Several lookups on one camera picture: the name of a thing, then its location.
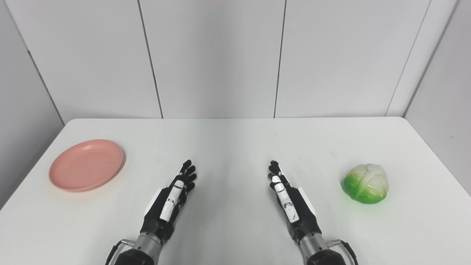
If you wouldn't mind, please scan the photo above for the pink round plate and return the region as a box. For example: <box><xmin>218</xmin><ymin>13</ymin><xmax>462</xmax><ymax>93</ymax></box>
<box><xmin>49</xmin><ymin>139</ymin><xmax>125</xmax><ymax>192</ymax></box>

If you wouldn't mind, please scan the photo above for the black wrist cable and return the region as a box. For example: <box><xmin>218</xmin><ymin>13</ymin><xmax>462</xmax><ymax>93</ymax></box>
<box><xmin>105</xmin><ymin>239</ymin><xmax>135</xmax><ymax>265</ymax></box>
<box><xmin>326</xmin><ymin>239</ymin><xmax>360</xmax><ymax>265</ymax></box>

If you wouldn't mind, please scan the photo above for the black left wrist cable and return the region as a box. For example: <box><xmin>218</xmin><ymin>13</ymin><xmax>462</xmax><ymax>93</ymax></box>
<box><xmin>105</xmin><ymin>239</ymin><xmax>135</xmax><ymax>265</ymax></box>

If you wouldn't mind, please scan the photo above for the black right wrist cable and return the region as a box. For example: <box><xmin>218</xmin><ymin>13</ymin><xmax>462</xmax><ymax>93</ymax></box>
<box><xmin>326</xmin><ymin>239</ymin><xmax>360</xmax><ymax>265</ymax></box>

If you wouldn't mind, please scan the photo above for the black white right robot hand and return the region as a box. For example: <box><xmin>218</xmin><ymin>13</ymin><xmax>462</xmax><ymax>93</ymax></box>
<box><xmin>268</xmin><ymin>160</ymin><xmax>322</xmax><ymax>243</ymax></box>

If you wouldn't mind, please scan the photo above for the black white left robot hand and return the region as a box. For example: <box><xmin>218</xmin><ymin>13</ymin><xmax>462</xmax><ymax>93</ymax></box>
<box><xmin>141</xmin><ymin>159</ymin><xmax>197</xmax><ymax>244</ymax></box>

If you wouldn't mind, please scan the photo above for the green white toy cabbage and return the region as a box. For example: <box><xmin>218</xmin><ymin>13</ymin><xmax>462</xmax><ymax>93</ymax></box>
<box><xmin>342</xmin><ymin>163</ymin><xmax>390</xmax><ymax>204</ymax></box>

